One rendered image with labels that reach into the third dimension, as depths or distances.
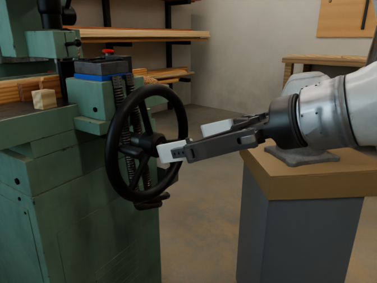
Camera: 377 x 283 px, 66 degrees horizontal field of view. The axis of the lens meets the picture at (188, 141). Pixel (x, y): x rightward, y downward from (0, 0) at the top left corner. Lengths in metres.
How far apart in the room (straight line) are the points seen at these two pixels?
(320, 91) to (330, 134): 0.05
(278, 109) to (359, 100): 0.09
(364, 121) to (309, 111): 0.06
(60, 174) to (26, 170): 0.08
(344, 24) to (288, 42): 0.64
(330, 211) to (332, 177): 0.12
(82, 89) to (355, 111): 0.58
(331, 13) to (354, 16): 0.24
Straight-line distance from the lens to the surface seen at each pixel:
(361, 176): 1.00
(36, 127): 0.72
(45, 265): 0.87
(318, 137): 0.39
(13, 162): 0.77
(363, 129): 0.37
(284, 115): 0.40
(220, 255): 1.61
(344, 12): 3.75
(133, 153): 0.58
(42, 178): 0.75
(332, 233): 1.07
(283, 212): 0.95
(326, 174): 0.94
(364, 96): 0.37
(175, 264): 1.55
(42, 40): 0.91
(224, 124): 0.55
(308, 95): 0.39
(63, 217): 0.83
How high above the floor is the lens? 1.06
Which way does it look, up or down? 20 degrees down
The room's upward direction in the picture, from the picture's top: straight up
